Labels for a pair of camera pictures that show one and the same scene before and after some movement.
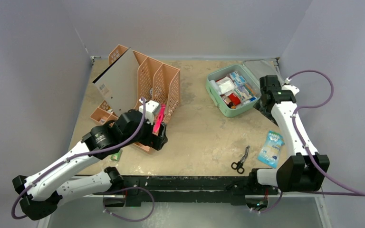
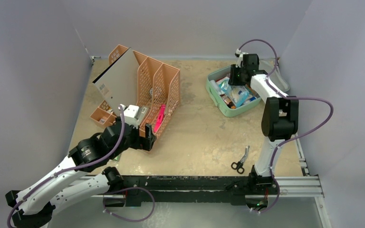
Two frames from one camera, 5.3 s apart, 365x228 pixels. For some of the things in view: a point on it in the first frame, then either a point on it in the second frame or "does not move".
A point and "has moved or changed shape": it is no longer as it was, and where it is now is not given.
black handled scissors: [239, 166] does not move
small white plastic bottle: [216, 86] does not move
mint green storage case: [231, 89] does not move
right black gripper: [262, 102] -> [234, 80]
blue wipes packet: [269, 153] has moved or changed shape
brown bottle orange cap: [228, 102] does not move
